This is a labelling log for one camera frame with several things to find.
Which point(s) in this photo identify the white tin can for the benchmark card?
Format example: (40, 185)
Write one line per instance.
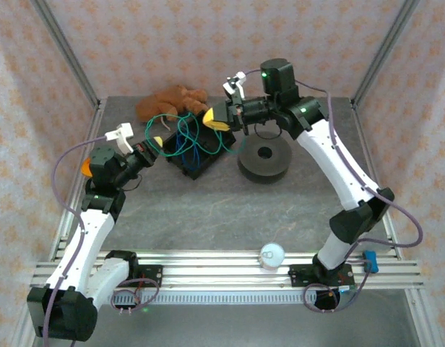
(271, 254)

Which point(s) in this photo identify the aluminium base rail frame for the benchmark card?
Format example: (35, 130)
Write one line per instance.
(215, 271)

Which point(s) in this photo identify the aluminium frame post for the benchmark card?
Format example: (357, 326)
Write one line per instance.
(65, 47)
(388, 47)

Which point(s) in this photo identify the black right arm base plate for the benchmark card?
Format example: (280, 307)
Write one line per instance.
(298, 274)

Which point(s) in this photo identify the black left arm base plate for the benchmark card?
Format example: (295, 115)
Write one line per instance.
(152, 274)

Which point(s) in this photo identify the small blue clamp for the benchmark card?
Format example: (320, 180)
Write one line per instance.
(371, 260)

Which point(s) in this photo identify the orange lidded plastic cup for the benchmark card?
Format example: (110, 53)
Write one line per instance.
(86, 168)

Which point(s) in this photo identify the brown plush toy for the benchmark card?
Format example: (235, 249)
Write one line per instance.
(164, 101)

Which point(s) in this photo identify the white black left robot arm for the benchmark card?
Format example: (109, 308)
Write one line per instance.
(74, 253)

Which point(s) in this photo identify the black plastic bin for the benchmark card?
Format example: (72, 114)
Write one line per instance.
(208, 139)

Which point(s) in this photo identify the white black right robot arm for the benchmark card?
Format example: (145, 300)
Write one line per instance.
(338, 162)

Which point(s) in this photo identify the aluminium table edge rail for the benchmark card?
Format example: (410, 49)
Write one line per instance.
(361, 126)
(95, 119)

